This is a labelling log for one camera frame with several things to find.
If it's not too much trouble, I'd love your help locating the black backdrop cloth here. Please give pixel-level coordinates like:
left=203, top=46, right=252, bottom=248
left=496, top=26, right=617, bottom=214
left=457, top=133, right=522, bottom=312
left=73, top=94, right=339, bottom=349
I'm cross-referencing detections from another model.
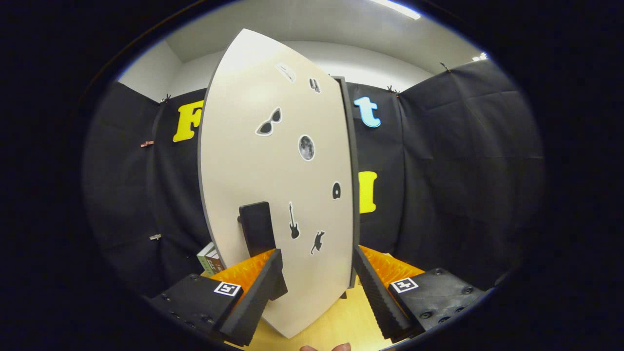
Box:
left=83, top=58, right=546, bottom=298

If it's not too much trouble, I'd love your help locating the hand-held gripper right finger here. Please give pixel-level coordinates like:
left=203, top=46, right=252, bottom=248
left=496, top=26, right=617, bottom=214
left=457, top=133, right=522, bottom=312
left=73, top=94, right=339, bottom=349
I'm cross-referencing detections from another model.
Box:
left=352, top=245, right=488, bottom=343

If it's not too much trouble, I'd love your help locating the long ceiling light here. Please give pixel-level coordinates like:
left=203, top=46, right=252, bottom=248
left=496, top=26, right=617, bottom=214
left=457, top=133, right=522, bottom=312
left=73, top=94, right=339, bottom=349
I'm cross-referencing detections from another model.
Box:
left=368, top=0, right=421, bottom=20

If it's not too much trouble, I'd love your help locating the grey cabinet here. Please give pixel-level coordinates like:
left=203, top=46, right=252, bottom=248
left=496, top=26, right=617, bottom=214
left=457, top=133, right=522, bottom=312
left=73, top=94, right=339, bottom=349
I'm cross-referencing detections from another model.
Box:
left=334, top=76, right=361, bottom=299

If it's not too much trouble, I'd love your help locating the black door handle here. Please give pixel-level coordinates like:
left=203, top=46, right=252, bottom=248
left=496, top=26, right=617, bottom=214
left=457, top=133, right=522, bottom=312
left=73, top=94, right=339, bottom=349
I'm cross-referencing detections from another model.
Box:
left=238, top=201, right=288, bottom=300

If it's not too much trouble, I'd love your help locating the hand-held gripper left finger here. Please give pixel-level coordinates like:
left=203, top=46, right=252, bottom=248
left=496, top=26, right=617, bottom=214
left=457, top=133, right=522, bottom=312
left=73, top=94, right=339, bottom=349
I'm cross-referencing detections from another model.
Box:
left=148, top=249, right=283, bottom=347

